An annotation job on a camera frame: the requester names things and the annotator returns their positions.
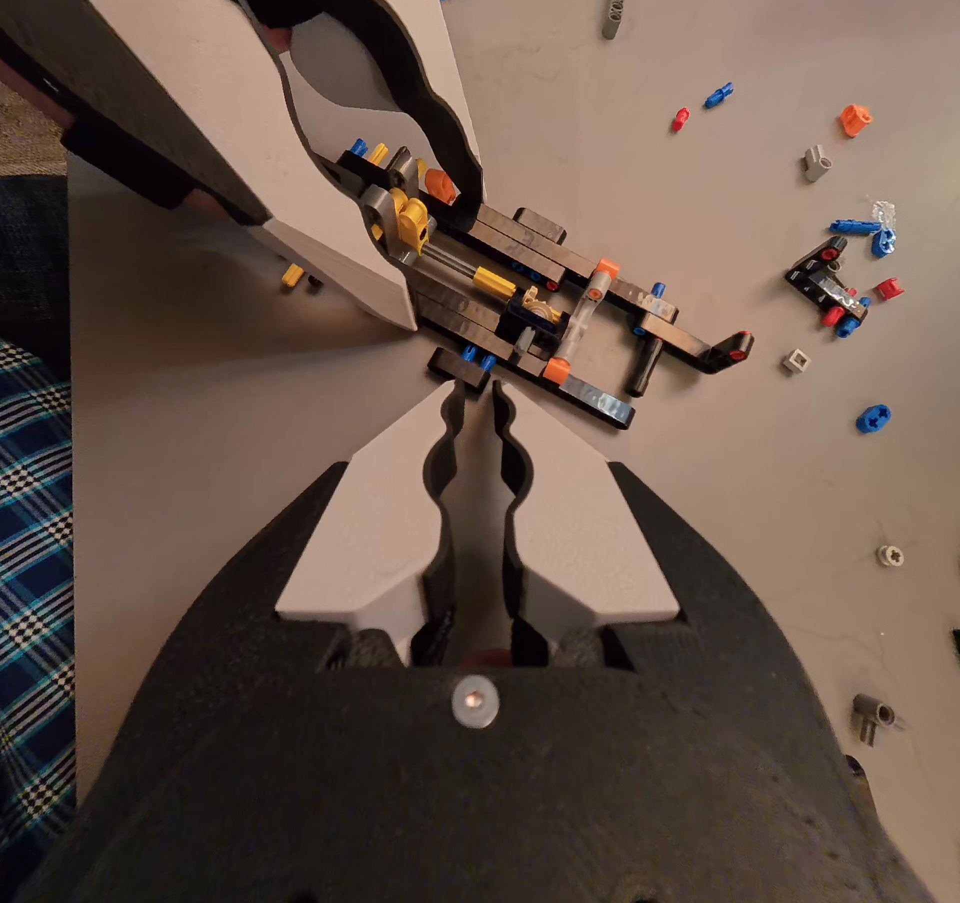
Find dark grey lego connector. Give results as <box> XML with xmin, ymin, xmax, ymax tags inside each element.
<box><xmin>851</xmin><ymin>693</ymin><xmax>899</xmax><ymax>749</ymax></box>

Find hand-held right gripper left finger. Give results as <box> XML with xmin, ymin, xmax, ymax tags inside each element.
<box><xmin>274</xmin><ymin>378</ymin><xmax>468</xmax><ymax>668</ymax></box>

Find person's plaid shirt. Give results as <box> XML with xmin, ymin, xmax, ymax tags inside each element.
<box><xmin>0</xmin><ymin>340</ymin><xmax>76</xmax><ymax>903</ymax></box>

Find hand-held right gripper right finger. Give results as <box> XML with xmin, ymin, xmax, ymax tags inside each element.
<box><xmin>491</xmin><ymin>380</ymin><xmax>682</xmax><ymax>668</ymax></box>

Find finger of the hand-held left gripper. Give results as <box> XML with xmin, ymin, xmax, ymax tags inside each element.
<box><xmin>86</xmin><ymin>0</ymin><xmax>420</xmax><ymax>334</ymax></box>
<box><xmin>322</xmin><ymin>0</ymin><xmax>486</xmax><ymax>223</ymax></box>

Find small black lego bracket assembly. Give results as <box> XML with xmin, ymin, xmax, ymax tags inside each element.
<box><xmin>784</xmin><ymin>237</ymin><xmax>873</xmax><ymax>339</ymax></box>

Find person's dark trousers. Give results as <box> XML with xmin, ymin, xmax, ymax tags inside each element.
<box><xmin>0</xmin><ymin>174</ymin><xmax>74</xmax><ymax>387</ymax></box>

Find black lego chassis model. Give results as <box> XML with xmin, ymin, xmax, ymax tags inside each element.
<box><xmin>281</xmin><ymin>138</ymin><xmax>756</xmax><ymax>432</ymax></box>

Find short black lego beam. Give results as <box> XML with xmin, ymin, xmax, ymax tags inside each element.
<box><xmin>427</xmin><ymin>346</ymin><xmax>492</xmax><ymax>394</ymax></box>

